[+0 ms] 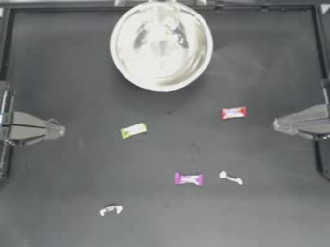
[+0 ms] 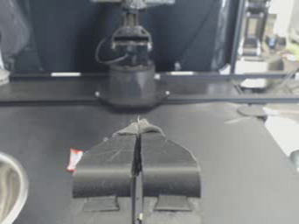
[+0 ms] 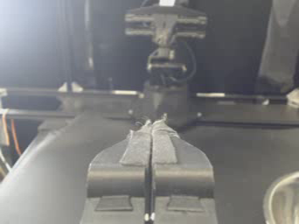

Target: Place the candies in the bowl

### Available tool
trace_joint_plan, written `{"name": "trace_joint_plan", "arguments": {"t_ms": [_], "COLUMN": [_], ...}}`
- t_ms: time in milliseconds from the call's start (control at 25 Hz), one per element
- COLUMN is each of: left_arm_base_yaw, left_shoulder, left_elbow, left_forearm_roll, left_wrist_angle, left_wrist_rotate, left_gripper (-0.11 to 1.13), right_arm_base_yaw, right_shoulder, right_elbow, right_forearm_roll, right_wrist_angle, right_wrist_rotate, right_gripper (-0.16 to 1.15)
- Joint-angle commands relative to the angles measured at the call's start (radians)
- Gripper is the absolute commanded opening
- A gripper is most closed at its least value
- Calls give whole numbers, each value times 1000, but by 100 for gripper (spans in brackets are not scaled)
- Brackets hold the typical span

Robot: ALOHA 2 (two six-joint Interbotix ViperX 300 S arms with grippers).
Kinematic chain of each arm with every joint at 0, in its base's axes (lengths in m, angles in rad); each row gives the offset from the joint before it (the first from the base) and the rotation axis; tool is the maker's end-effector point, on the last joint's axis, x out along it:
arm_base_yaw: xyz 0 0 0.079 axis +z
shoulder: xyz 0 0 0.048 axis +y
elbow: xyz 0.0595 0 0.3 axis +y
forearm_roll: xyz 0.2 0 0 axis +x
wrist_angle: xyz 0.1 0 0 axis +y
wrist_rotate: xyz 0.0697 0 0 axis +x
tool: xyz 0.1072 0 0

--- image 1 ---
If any red candy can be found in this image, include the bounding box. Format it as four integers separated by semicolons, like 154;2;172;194
220;106;248;121

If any green candy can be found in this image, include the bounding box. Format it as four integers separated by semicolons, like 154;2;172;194
120;122;148;140

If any white twisted wrapper candy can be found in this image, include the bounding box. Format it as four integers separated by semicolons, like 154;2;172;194
98;203;124;217
217;170;244;186

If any purple candy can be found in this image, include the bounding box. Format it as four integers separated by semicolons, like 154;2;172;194
172;171;204;187

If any steel bowl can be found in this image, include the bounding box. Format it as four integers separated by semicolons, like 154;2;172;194
109;0;215;93

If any black table frame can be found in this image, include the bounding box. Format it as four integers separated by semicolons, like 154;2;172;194
0;0;330;81

